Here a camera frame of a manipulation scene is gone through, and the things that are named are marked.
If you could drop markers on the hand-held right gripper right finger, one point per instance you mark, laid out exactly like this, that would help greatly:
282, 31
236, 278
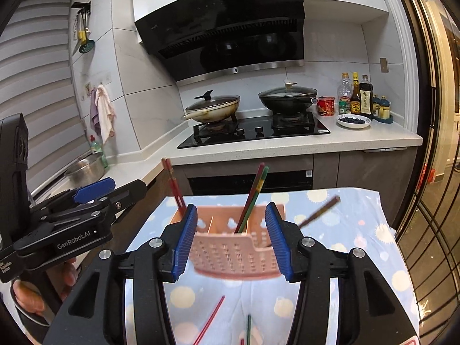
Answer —
280, 244

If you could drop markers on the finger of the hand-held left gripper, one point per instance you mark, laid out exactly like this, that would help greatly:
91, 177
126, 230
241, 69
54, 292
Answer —
93, 190
129, 192

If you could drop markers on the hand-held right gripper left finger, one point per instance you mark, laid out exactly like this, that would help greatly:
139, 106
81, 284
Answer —
185, 244

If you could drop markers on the red chopstick with dark band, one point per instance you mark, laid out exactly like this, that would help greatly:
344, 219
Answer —
171, 185

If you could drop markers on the pink perforated utensil holder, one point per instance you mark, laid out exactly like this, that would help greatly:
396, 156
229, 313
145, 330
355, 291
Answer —
230, 255

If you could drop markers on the brown chopstick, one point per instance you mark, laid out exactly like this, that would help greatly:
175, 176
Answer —
320, 212

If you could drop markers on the person's left hand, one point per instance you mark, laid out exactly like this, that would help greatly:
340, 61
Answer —
66, 276

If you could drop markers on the steel pot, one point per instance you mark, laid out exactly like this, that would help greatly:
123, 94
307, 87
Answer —
84, 170

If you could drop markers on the green dish soap bottle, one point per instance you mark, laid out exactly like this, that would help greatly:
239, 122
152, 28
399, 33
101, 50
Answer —
97, 149

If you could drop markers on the blue spotted tablecloth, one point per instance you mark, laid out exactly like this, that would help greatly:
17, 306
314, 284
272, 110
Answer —
341, 258

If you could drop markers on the black built-in oven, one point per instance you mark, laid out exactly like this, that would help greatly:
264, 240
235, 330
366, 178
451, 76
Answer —
248, 183

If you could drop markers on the purple hanging towel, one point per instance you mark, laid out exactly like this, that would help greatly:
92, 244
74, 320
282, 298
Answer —
94, 115

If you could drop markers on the white hanging towel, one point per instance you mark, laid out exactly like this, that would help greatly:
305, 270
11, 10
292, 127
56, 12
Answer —
105, 113

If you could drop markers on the black gas stove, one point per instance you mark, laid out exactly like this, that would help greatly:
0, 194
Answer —
251, 133

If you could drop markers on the cream pan with glass lid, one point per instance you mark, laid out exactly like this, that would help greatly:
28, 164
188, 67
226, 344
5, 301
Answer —
214, 109

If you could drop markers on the window blinds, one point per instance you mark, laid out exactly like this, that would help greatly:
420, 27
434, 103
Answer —
39, 79

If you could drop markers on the white plate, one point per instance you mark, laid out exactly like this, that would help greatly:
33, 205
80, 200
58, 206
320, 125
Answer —
354, 123

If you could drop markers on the green hanging strainer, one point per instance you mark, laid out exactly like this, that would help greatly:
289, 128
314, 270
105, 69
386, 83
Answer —
87, 46

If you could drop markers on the black wok with glass lid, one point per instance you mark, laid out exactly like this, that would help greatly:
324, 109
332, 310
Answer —
287, 100

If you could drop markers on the red instant noodle cup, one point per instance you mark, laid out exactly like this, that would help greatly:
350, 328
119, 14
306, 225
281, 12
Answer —
326, 107

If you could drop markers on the red bag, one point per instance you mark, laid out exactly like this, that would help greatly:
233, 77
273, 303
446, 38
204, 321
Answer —
429, 174

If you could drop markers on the yellow cap sauce bottle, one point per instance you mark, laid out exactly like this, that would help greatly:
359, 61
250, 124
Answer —
355, 97

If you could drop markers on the clear plastic bottle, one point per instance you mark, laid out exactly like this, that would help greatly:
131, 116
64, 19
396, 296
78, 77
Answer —
344, 88

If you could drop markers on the seasoning jar set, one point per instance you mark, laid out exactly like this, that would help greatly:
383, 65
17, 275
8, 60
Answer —
383, 109

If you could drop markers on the black range hood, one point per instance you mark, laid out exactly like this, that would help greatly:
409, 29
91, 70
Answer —
222, 25

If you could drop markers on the glass sliding door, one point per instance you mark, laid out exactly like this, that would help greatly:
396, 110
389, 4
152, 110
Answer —
438, 115

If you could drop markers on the black wall utensil rack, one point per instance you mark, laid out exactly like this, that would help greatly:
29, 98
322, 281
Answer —
81, 6

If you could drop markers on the wall socket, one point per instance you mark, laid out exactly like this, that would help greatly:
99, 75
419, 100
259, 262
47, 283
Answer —
384, 65

